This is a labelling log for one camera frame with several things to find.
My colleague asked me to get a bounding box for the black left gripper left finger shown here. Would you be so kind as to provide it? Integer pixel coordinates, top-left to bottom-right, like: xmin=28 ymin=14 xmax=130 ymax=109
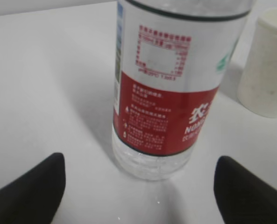
xmin=0 ymin=153 xmax=66 ymax=224

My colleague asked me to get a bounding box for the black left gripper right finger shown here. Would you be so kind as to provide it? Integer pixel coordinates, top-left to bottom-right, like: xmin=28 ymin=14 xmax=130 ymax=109
xmin=213 ymin=156 xmax=277 ymax=224

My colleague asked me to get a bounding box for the white paper cup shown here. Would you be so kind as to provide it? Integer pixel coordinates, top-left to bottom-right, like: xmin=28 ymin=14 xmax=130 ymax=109
xmin=237 ymin=8 xmax=277 ymax=118

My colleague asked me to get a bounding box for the Nongfu Spring water bottle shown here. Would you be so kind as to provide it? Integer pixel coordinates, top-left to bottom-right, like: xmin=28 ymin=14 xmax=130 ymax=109
xmin=112 ymin=0 xmax=254 ymax=181

